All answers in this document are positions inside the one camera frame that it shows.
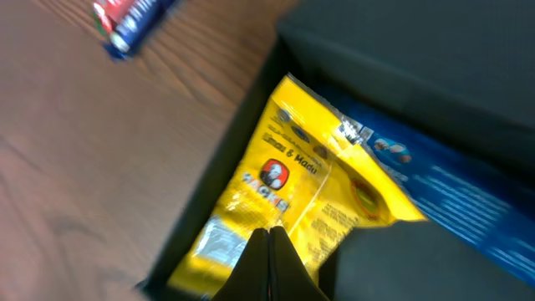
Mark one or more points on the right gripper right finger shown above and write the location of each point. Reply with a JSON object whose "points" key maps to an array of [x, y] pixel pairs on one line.
{"points": [[288, 278]]}

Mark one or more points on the purple Dairy Milk bar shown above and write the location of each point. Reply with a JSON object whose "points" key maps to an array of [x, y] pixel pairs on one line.
{"points": [[140, 21]]}

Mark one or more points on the dark green box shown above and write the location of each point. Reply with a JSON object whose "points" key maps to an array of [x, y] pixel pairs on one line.
{"points": [[462, 71]]}

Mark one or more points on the red KitKat bar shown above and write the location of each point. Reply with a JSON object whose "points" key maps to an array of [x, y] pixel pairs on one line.
{"points": [[108, 13]]}

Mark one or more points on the yellow Hacks candy bag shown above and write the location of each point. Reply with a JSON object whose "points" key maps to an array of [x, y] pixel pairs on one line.
{"points": [[303, 170]]}

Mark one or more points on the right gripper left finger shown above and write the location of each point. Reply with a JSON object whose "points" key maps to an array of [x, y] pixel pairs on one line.
{"points": [[248, 280]]}

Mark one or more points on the blue Oreo cookie pack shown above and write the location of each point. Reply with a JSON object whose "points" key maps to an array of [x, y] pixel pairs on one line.
{"points": [[484, 207]]}

